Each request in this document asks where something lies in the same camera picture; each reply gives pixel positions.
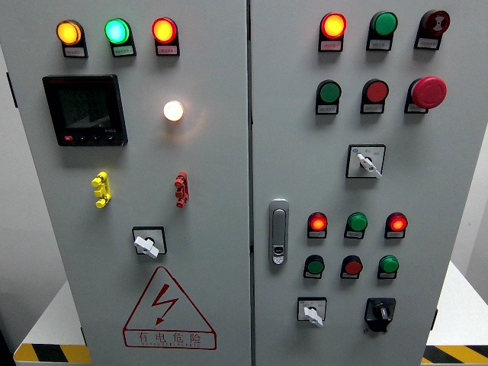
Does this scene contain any turn switch wide white handle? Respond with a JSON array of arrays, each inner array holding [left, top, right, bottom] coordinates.
[[131, 226, 168, 260]]

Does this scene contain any small red push button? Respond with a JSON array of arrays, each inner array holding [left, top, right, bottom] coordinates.
[[340, 255, 364, 276]]

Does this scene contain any white glowing lamp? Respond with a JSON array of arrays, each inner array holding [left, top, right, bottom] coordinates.
[[162, 100, 185, 123]]

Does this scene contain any pale grey door with lock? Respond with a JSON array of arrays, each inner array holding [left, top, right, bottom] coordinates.
[[249, 0, 488, 366]]

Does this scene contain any small red handle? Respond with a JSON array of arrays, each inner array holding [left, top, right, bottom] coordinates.
[[174, 171, 189, 209]]

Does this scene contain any large red stop button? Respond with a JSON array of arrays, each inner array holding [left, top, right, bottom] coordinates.
[[407, 75, 448, 111]]

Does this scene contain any black yellow striped tape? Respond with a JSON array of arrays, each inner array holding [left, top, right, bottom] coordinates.
[[13, 344, 92, 365], [421, 345, 488, 365]]

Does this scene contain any red warning triangle sticker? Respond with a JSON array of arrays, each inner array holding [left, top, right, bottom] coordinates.
[[122, 265, 218, 351]]

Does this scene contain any black display meter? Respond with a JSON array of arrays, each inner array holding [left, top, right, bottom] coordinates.
[[41, 74, 129, 147]]

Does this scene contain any large red push button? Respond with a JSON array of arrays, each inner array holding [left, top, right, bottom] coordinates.
[[361, 79, 390, 104]]

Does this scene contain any large red indicator lamp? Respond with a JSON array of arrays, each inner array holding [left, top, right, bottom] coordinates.
[[319, 11, 348, 40], [151, 17, 179, 45]]

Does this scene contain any small green indicator lamp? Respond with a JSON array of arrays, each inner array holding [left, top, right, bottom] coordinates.
[[345, 212, 369, 233], [377, 255, 400, 275]]

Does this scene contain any silver door lock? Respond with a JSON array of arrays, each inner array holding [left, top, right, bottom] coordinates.
[[268, 197, 290, 267]]

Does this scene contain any dark red buzzer lamp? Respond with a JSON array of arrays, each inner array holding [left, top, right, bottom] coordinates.
[[419, 9, 451, 39]]

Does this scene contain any large green push button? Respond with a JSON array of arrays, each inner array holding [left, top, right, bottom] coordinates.
[[316, 79, 343, 105]]

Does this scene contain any turn switch thin white handle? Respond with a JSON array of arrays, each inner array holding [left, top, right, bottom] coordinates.
[[345, 143, 387, 180]]

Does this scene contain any large green indicator lamp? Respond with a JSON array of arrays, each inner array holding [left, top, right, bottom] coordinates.
[[104, 18, 133, 46], [368, 10, 399, 39]]

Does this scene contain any small green push button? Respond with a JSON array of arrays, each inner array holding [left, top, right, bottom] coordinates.
[[303, 254, 326, 275]]

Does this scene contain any large yellow indicator lamp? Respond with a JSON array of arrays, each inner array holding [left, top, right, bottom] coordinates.
[[56, 19, 85, 47]]

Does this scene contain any small yellow handle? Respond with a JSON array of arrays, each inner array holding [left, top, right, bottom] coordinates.
[[91, 171, 113, 209]]

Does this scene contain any black knob turn switch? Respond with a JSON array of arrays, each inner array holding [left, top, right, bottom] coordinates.
[[364, 297, 397, 335]]

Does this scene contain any small red indicator lamp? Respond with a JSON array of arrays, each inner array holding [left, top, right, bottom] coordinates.
[[307, 211, 329, 233], [384, 212, 409, 233]]

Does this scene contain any small turn switch white handle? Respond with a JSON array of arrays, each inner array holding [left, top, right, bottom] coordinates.
[[297, 297, 328, 328]]

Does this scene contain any pale grey door with display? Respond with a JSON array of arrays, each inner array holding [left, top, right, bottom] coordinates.
[[0, 0, 253, 366]]

